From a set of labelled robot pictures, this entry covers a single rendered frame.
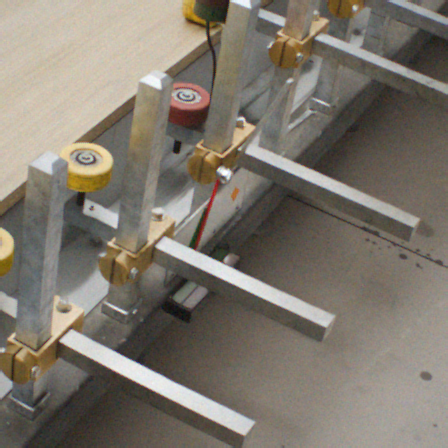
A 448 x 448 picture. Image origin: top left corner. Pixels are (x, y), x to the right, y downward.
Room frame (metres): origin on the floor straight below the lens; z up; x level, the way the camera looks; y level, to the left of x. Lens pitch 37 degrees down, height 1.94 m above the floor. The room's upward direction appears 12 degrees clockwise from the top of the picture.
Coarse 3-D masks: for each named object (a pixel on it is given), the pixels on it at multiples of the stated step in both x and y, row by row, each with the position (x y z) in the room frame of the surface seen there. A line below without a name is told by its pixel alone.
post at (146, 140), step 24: (144, 96) 1.38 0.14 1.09; (168, 96) 1.39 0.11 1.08; (144, 120) 1.37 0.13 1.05; (144, 144) 1.37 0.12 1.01; (144, 168) 1.37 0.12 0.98; (144, 192) 1.37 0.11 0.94; (120, 216) 1.38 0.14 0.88; (144, 216) 1.38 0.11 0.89; (120, 240) 1.38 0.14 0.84; (144, 240) 1.39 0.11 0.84; (120, 288) 1.37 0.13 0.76
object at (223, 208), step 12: (240, 168) 1.68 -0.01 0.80; (240, 180) 1.68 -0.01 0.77; (228, 192) 1.64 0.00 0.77; (240, 192) 1.69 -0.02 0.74; (204, 204) 1.56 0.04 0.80; (216, 204) 1.60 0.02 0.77; (228, 204) 1.65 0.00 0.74; (240, 204) 1.70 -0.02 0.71; (192, 216) 1.52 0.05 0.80; (216, 216) 1.61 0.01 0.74; (228, 216) 1.66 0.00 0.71; (180, 228) 1.49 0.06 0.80; (192, 228) 1.53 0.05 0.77; (204, 228) 1.57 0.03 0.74; (216, 228) 1.62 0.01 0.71; (180, 240) 1.49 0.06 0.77; (204, 240) 1.58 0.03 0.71; (168, 276) 1.47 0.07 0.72
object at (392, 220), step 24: (192, 144) 1.67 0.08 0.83; (264, 168) 1.62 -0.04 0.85; (288, 168) 1.62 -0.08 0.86; (312, 192) 1.59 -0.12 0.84; (336, 192) 1.58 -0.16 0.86; (360, 192) 1.59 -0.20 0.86; (360, 216) 1.56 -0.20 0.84; (384, 216) 1.55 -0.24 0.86; (408, 216) 1.56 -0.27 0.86; (408, 240) 1.53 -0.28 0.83
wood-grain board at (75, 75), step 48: (0, 0) 1.90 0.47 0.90; (48, 0) 1.93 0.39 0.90; (96, 0) 1.97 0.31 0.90; (144, 0) 2.00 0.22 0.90; (0, 48) 1.74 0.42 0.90; (48, 48) 1.76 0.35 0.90; (96, 48) 1.79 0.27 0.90; (144, 48) 1.82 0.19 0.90; (192, 48) 1.86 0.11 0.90; (0, 96) 1.59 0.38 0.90; (48, 96) 1.62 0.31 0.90; (96, 96) 1.65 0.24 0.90; (0, 144) 1.47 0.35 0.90; (48, 144) 1.49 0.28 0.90; (0, 192) 1.35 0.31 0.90
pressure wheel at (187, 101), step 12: (180, 84) 1.72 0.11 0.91; (192, 84) 1.73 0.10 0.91; (180, 96) 1.69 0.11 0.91; (192, 96) 1.69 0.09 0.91; (204, 96) 1.70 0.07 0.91; (180, 108) 1.65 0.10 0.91; (192, 108) 1.66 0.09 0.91; (204, 108) 1.67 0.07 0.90; (168, 120) 1.66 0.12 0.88; (180, 120) 1.65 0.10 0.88; (192, 120) 1.66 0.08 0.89; (204, 120) 1.68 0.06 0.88; (180, 144) 1.69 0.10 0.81
